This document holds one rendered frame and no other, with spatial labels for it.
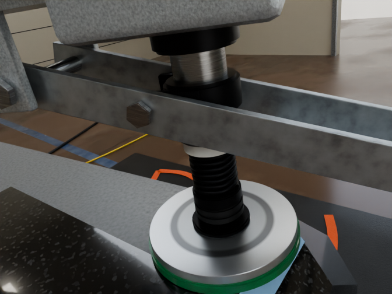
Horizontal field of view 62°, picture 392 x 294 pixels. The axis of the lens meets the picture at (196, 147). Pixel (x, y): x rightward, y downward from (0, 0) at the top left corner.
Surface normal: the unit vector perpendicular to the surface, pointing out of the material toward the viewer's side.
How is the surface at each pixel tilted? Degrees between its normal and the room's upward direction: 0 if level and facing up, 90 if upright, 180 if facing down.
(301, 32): 90
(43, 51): 90
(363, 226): 0
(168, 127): 90
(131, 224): 0
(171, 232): 0
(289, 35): 90
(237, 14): 112
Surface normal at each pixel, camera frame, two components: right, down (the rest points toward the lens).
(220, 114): -0.26, 0.45
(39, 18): 0.74, 0.19
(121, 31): -0.18, 0.76
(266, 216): -0.15, -0.89
